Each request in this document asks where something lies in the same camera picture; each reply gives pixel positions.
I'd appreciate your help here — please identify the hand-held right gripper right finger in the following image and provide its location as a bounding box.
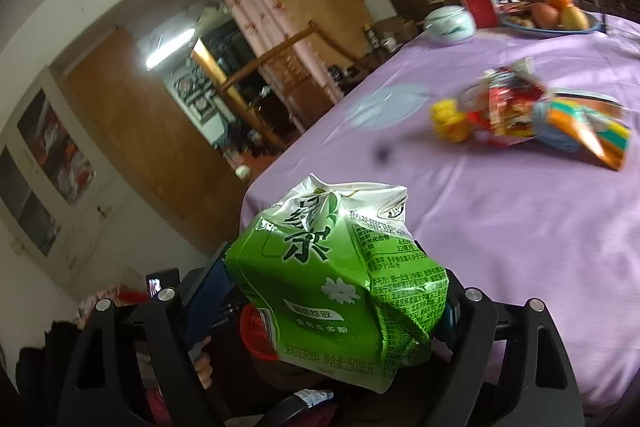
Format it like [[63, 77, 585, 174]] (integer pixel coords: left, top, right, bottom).
[[400, 269, 586, 427]]

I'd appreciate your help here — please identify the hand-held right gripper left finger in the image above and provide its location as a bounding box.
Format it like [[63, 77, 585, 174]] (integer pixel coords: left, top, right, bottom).
[[57, 252, 236, 427]]

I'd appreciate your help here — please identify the green drink carton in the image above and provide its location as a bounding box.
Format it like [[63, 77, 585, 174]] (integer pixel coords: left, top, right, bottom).
[[223, 173, 449, 394]]

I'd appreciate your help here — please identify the person's left hand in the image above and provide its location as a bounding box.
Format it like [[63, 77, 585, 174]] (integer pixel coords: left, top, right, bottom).
[[194, 347, 215, 390]]

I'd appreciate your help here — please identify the purple tablecloth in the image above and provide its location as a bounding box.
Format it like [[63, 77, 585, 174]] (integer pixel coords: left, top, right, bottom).
[[240, 14, 640, 413]]

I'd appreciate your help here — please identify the white glass-door cabinet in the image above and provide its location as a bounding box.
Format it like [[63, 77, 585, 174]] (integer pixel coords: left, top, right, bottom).
[[0, 66, 132, 294]]

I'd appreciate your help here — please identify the yellow snack wrapper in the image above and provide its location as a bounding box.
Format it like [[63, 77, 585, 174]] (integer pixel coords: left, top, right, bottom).
[[431, 99, 474, 144]]

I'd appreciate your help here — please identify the orange and green packet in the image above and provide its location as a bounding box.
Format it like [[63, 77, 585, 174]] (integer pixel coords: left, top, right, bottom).
[[546, 94, 632, 172]]

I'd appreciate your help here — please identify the wooden chair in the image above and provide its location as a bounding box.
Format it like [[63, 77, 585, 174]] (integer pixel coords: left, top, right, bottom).
[[219, 21, 373, 148]]

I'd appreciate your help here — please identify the white ceramic pot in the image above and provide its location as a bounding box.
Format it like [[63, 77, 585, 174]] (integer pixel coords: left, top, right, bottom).
[[422, 5, 477, 44]]

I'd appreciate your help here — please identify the blue-rimmed fruit bowl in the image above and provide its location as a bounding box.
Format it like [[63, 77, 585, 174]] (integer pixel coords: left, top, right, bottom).
[[500, 8, 604, 39]]

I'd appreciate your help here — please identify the pink patterned curtain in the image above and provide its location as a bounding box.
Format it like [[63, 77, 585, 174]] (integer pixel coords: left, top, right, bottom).
[[214, 0, 347, 108]]

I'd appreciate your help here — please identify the red apple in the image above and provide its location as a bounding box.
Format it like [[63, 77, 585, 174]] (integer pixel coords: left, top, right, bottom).
[[530, 2, 561, 30]]

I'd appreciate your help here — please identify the red box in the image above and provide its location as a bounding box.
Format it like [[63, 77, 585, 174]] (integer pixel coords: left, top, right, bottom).
[[455, 0, 501, 30]]

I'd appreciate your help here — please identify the yellow pear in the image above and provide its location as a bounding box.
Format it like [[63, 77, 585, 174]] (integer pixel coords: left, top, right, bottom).
[[560, 5, 591, 32]]

